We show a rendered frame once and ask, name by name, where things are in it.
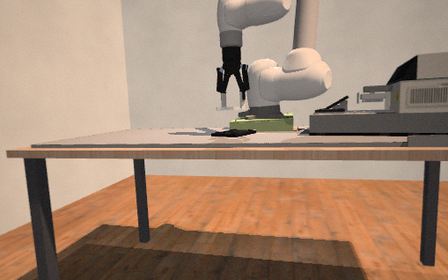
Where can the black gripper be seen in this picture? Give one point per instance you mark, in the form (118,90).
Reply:
(231,66)

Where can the black rectangular frame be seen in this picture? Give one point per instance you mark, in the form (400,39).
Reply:
(234,133)

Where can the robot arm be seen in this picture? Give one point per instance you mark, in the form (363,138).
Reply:
(303,75)

